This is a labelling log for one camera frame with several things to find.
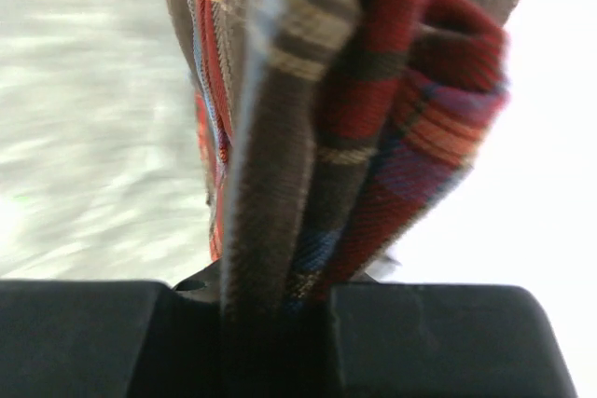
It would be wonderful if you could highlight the red brown plaid shirt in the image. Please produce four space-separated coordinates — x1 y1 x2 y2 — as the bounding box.
167 0 520 322

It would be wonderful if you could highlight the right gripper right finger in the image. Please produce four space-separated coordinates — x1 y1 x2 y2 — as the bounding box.
328 283 576 397

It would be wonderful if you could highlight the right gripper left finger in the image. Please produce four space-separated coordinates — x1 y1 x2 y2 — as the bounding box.
1 264 261 397

